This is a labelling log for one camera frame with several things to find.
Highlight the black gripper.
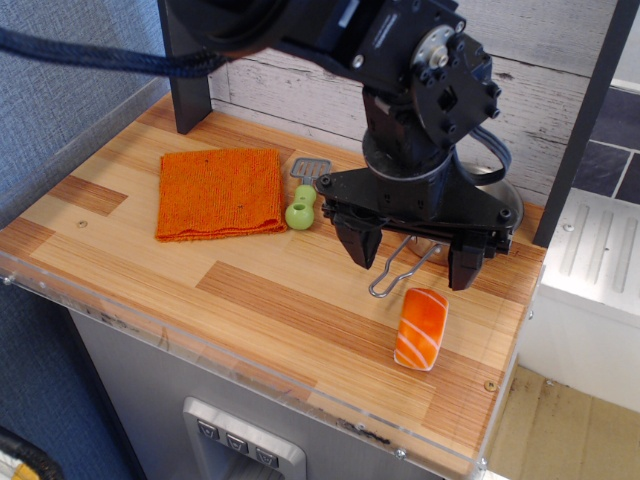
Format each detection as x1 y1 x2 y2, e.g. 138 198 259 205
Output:
316 165 520 291

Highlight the orange cloth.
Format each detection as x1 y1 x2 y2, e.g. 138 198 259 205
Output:
155 148 287 242

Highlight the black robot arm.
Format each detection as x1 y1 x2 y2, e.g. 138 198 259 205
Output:
169 1 520 290

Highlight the stainless steel pan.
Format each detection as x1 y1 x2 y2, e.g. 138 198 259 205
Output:
368 164 525 299

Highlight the salmon sushi toy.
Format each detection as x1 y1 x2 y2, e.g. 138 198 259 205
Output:
394 288 449 372

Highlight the white grooved side unit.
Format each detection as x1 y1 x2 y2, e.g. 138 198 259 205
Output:
541 188 639 327

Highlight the silver control panel with buttons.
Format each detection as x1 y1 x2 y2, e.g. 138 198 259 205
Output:
182 397 307 479

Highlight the clear acrylic table edge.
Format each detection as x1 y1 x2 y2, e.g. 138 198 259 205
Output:
1 253 489 479

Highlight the green handled toy spatula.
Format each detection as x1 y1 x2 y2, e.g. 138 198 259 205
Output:
285 158 332 230

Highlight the dark grey right post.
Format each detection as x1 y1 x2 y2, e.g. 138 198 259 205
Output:
533 0 639 248

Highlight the dark grey post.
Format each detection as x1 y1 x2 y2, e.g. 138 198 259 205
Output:
157 0 215 135
533 0 639 248

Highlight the dark grey left post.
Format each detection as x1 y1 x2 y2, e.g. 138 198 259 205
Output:
157 0 215 135

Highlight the black braided cable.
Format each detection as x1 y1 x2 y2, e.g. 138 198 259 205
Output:
0 27 229 80

